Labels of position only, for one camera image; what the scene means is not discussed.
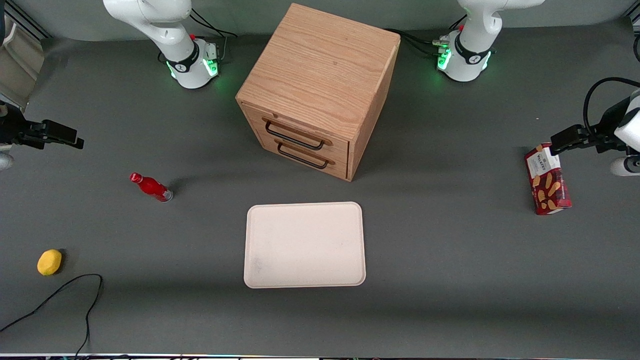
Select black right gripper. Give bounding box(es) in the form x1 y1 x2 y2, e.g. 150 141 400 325
0 102 84 150

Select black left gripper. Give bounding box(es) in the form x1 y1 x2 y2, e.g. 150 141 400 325
550 97 632 156

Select black metal drawer handle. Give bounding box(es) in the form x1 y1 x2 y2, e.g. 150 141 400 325
264 120 326 151
276 142 331 170

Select wooden two-drawer cabinet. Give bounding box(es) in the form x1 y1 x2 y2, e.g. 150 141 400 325
235 3 401 182

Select red Walkers shortbread box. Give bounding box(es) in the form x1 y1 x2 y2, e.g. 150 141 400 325
524 142 572 216

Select beige bin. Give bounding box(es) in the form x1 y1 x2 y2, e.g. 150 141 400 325
0 15 46 111

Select red plastic bottle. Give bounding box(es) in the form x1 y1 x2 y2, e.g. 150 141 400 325
129 172 174 203

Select yellow lemon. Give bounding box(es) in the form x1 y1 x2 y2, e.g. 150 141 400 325
37 249 63 276

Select cream rectangular tray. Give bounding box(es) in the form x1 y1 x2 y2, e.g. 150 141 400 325
243 201 367 289

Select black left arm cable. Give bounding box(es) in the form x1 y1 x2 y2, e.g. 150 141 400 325
582 77 640 138

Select dark aluminium frame rail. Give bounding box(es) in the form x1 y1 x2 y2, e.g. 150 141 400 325
5 0 51 41

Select thin black table cable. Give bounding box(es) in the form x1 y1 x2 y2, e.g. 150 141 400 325
0 273 104 357

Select black left base cables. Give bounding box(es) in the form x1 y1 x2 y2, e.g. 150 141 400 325
385 15 468 58

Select black base cables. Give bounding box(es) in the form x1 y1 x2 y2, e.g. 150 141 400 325
190 7 238 63
385 15 468 58

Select black right base cables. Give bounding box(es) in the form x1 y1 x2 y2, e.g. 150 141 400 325
190 7 238 63

